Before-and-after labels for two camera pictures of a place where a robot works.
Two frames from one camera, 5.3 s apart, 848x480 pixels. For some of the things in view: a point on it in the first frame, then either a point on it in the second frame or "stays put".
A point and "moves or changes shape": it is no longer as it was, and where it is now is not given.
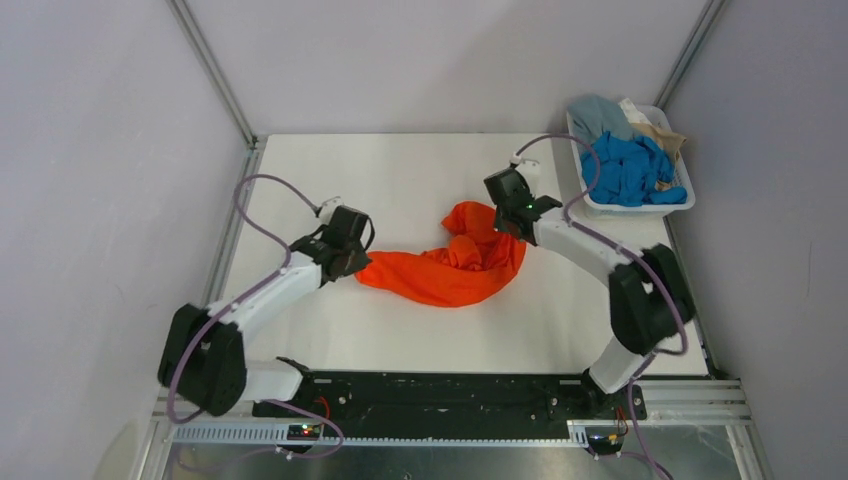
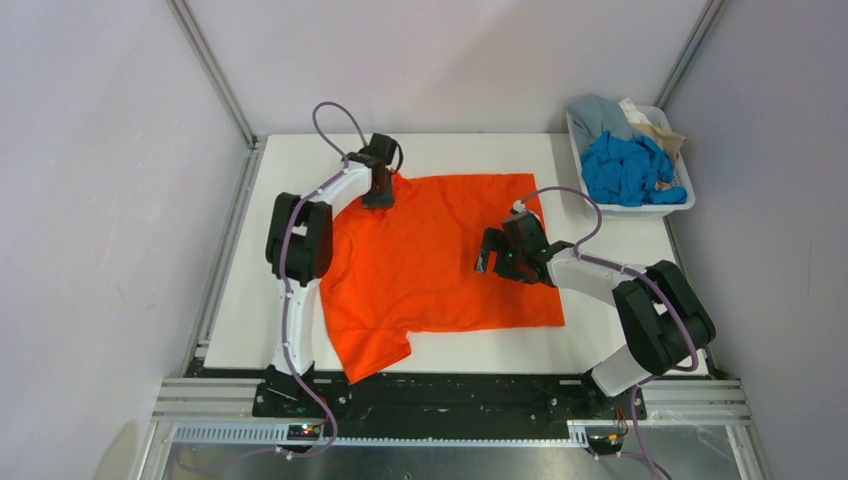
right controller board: [604, 444] stays put
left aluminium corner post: [218, 75] stays put
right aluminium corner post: [690, 52] stays put
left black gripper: [359, 262] to [385, 201]
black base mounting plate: [458, 397] stays put
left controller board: [303, 432] stays put
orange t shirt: [471, 263] moves or changes shape
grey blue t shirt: [591, 116] stays put
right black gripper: [497, 224] to [496, 239]
